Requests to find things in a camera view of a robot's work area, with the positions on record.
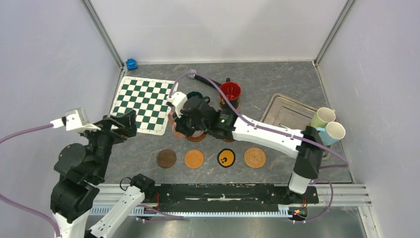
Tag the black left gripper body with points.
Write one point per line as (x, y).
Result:
(108, 136)

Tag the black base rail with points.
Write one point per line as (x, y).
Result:
(226, 197)

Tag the green white chessboard mat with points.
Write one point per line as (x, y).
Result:
(148, 98)

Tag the lilac cup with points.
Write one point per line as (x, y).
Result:
(197, 134)

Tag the woven rattan coaster near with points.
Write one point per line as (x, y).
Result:
(255, 157)

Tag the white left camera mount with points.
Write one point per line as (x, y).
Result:
(75, 120)

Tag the black handheld microphone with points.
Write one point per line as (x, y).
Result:
(211, 83)

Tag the dark green mug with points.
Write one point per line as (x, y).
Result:
(199, 95)

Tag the blue toy car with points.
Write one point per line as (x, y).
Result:
(131, 64)

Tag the light brown grooved coaster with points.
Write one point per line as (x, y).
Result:
(196, 138)

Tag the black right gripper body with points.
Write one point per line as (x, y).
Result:
(183, 123)

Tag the dark walnut wooden coaster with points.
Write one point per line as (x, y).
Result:
(166, 158)

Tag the orange black felt coaster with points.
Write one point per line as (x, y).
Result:
(226, 158)

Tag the metal serving tray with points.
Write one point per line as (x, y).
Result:
(286, 112)

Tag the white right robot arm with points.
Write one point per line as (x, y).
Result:
(305, 146)

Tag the light orange wooden coaster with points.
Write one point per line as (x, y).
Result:
(194, 159)

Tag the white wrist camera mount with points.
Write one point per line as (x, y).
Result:
(177, 101)

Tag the woven rattan coaster far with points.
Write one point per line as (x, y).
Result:
(234, 110)

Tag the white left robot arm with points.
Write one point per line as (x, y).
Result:
(83, 167)

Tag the cream cup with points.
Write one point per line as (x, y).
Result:
(331, 133)
(322, 117)

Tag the woven rattan coaster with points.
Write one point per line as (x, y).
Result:
(255, 157)
(234, 110)

